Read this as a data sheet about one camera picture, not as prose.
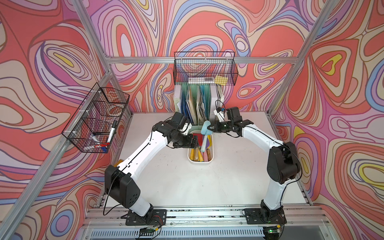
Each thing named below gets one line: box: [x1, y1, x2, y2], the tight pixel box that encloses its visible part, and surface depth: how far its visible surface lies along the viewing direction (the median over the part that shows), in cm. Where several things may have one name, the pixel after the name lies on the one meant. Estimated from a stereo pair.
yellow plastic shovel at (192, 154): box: [190, 148, 195, 161], surface depth 95 cm
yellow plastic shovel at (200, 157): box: [198, 148, 204, 162], surface depth 91 cm
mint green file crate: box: [174, 84, 224, 133], surface depth 99 cm
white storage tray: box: [187, 131, 214, 163], surface depth 92 cm
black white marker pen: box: [107, 120, 117, 144], surface depth 70 cm
